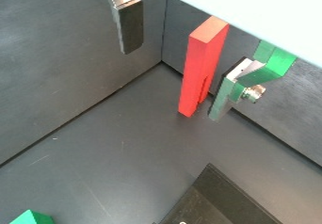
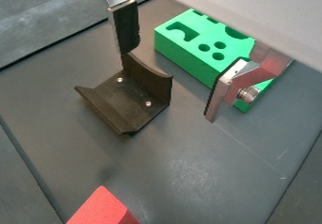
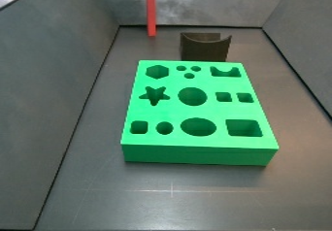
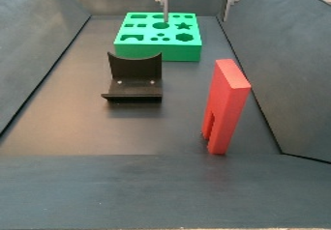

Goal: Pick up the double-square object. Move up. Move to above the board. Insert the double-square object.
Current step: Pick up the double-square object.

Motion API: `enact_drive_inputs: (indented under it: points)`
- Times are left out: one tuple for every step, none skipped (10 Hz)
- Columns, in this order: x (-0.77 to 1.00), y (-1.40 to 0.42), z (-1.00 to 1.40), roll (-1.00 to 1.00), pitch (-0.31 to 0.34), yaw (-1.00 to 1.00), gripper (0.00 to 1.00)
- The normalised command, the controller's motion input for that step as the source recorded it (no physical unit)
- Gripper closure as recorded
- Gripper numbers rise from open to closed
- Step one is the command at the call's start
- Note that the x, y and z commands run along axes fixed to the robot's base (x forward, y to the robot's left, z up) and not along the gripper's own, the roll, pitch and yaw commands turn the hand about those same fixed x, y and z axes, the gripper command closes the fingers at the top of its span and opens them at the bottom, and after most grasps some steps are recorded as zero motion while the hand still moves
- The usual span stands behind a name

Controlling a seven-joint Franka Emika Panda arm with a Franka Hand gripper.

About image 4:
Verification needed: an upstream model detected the red double-square block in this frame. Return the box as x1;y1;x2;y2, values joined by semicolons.
202;59;251;155

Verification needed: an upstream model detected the black curved holder stand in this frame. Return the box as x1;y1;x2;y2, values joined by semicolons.
101;53;164;101

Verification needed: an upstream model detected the green shape-sorting board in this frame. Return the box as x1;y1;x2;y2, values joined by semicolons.
114;13;202;62

